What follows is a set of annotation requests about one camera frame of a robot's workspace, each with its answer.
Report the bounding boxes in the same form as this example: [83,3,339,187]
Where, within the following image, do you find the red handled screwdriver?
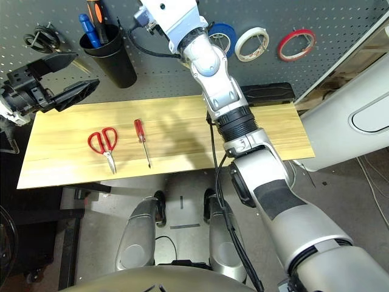
[133,119,152,169]

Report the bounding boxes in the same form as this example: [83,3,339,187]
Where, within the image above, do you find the metal pegboard hook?
[291,27,315,46]

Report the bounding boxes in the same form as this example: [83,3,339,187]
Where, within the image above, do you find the silver robot left leg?
[114,190,167,271]

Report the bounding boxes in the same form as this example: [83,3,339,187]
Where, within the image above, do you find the blue tape roll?
[208,21,238,58]

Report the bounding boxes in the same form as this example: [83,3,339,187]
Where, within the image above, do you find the grey perforated pegboard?
[0,0,389,106]

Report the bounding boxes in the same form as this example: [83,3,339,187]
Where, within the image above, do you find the olive grey robot torso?
[60,265,259,292]

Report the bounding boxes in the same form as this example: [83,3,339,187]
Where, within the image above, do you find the black equipment cart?
[0,182,86,290]

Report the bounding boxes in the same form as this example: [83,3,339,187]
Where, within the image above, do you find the blue handled screwdriver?
[78,13,103,49]

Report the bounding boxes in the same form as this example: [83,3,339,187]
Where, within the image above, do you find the red handled scissors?
[88,127,119,175]

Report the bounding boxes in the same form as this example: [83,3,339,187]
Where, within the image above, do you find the orange black screwdriver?
[86,0,109,45]

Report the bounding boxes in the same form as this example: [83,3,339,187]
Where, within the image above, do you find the thin red tape roll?
[277,29,317,63]

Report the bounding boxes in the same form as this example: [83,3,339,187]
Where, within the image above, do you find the black table frame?
[62,181,112,201]

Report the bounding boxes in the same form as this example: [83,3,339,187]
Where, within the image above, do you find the white rounded appliance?
[299,59,389,173]

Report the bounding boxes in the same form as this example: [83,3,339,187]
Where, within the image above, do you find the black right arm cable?
[127,27,265,292]

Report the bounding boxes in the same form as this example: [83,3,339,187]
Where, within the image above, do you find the silver robot right leg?
[203,188,247,282]

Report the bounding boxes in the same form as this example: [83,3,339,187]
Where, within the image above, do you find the white metal shelf frame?
[294,12,389,107]

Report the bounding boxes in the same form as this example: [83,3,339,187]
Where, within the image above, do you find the black plastic cup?
[79,24,137,89]

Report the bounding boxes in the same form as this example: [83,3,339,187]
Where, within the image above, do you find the black handled scissors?
[23,23,92,75]

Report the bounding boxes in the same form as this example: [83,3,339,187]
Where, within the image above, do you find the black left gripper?
[0,52,100,116]

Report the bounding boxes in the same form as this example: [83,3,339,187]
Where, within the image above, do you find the white tape roll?
[235,26,270,63]

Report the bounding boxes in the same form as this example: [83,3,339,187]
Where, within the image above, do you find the black plastic tool case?
[241,82,295,107]

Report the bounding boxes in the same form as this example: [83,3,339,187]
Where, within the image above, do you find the silver robot leg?
[203,188,247,282]
[114,190,167,271]

